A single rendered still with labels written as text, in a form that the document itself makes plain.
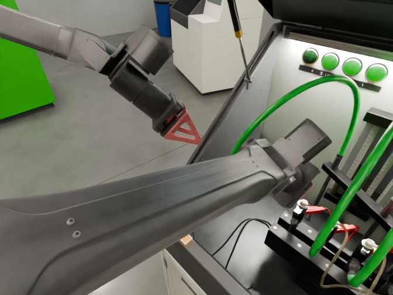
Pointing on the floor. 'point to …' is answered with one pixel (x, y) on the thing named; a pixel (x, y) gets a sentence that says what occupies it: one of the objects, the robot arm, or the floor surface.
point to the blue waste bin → (163, 17)
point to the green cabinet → (21, 79)
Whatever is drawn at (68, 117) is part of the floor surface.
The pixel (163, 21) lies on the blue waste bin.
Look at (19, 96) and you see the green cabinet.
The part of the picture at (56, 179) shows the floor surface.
